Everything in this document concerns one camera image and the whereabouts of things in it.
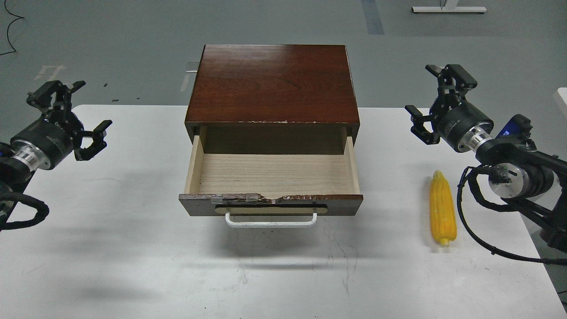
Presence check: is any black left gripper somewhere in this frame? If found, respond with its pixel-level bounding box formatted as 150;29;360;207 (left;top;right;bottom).
10;80;113;171

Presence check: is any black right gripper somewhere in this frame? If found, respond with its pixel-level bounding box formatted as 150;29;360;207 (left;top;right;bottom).
405;64;494;153

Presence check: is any yellow corn cob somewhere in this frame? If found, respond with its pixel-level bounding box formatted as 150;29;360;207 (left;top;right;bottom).
429;170;457;247

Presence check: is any wooden drawer with white handle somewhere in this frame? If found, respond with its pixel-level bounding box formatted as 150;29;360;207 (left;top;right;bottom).
178;135;363;228

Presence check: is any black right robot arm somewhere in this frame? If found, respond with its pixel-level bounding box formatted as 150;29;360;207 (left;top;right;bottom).
405;63;567;266

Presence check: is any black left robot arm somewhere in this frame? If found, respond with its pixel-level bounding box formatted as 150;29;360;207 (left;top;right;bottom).
0;80;112;230

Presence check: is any white table base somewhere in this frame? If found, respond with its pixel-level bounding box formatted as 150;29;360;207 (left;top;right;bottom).
411;0;487;14

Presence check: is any dark wooden cabinet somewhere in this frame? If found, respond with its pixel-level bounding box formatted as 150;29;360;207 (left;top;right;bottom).
184;44;360;154

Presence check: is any black floor cable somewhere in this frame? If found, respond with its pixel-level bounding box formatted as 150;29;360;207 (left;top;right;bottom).
0;0;26;57

